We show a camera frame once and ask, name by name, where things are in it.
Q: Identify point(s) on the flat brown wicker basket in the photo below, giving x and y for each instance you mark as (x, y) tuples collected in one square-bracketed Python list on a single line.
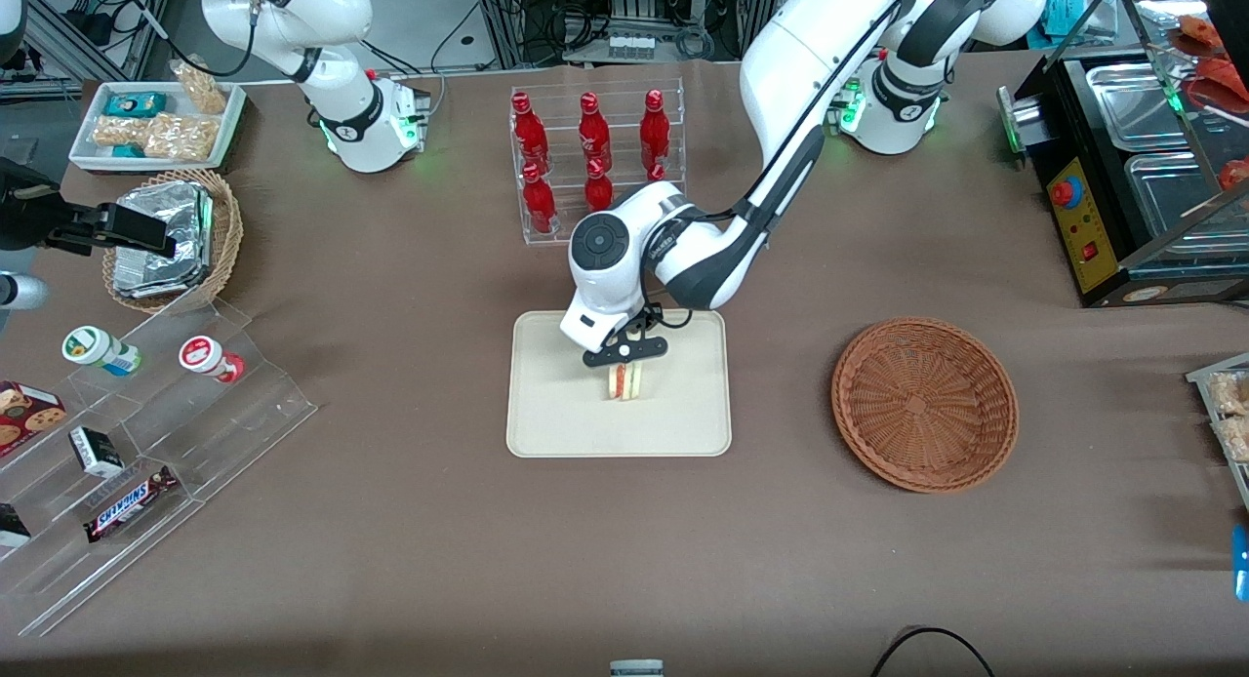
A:
[(922, 404)]

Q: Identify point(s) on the small teal snack packet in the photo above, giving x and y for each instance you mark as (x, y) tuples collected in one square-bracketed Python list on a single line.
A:
[(128, 151)]

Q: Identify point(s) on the clear acrylic bottle rack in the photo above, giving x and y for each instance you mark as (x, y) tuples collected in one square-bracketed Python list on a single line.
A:
[(546, 238)]

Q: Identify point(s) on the red food piece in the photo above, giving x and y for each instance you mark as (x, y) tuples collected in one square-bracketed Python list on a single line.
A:
[(1220, 90), (1237, 173)]

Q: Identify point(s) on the rice cracker bag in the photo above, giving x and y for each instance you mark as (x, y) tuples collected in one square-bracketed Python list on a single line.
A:
[(202, 87), (1235, 439), (120, 131), (1229, 392), (183, 138)]

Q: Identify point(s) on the triangular sandwich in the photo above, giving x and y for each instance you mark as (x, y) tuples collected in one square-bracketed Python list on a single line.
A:
[(626, 382)]

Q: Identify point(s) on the red lid yogurt cup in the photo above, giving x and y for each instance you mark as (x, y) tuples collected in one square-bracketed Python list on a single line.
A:
[(205, 355)]

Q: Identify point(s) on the green lid yogurt cup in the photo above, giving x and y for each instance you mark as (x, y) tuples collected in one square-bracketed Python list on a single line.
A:
[(93, 348)]

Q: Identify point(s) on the teal bag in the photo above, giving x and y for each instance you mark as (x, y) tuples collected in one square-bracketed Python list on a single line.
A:
[(1057, 12)]

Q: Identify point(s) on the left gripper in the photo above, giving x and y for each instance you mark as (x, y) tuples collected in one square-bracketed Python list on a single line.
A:
[(639, 323)]

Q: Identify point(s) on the red emergency stop button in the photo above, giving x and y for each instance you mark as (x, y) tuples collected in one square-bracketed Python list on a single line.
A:
[(1066, 191)]

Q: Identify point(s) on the small grey power strip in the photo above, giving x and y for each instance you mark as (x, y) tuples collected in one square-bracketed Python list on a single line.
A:
[(630, 46)]

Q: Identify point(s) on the orange food piece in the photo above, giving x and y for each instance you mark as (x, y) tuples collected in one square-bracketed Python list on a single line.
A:
[(1196, 33)]

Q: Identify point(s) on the red cookie box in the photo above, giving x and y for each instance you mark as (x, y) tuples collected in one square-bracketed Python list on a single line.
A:
[(27, 418)]

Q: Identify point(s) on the beige plastic tray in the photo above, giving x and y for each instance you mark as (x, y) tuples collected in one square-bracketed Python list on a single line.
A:
[(683, 404)]

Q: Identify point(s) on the black food warmer machine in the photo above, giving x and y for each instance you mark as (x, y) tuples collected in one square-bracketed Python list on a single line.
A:
[(1103, 258)]

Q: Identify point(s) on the blue plastic object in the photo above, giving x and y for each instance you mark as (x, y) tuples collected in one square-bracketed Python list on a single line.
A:
[(1241, 563)]

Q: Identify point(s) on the white rectangular snack tray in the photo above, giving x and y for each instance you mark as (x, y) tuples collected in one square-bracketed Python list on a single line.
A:
[(88, 155)]

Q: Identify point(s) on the deep tan wicker basket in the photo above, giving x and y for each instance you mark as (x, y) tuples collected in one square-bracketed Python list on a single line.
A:
[(226, 238)]

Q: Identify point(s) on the grey metal snack tray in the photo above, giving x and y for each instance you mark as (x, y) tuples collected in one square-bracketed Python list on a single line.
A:
[(1198, 377)]

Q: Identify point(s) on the red cola bottle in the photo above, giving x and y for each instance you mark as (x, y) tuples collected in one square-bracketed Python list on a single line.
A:
[(529, 131), (599, 191), (656, 174), (655, 129), (539, 204), (592, 131)]

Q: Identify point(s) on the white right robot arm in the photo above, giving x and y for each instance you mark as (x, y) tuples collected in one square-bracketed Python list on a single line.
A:
[(342, 101)]

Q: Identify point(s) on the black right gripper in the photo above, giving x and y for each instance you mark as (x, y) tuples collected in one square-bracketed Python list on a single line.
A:
[(29, 219)]

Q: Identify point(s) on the clear acrylic stepped stand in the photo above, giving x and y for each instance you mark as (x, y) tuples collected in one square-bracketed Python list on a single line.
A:
[(215, 433)]

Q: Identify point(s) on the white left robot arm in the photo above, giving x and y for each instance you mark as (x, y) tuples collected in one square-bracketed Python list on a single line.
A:
[(790, 62)]

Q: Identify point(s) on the snickers chocolate bar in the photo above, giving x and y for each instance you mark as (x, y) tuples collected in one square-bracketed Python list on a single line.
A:
[(129, 503)]

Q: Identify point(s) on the teal snack box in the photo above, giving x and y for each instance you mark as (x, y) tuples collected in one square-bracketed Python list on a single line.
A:
[(135, 104)]

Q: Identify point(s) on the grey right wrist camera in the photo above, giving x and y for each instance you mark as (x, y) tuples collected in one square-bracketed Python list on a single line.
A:
[(20, 292)]

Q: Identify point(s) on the foil wrapped package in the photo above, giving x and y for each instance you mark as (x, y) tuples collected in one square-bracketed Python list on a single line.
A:
[(171, 214), (151, 279)]

